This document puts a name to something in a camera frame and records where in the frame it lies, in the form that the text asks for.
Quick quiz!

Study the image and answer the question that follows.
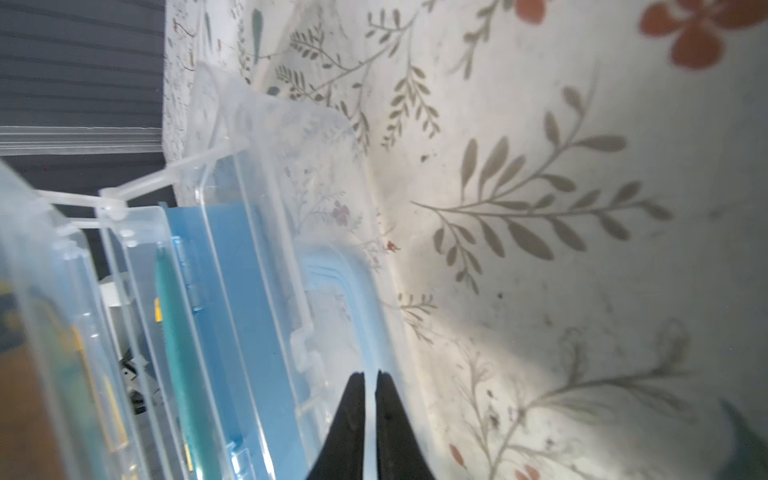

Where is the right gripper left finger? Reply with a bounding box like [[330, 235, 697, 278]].
[[306, 372, 366, 480]]

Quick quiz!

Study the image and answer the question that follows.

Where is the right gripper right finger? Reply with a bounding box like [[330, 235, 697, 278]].
[[375, 371, 435, 480]]

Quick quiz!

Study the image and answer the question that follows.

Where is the blue plastic tool box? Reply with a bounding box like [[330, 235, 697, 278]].
[[1, 65, 431, 479]]

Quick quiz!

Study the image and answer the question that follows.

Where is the teal utility knife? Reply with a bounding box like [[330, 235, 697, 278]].
[[155, 246, 222, 479]]

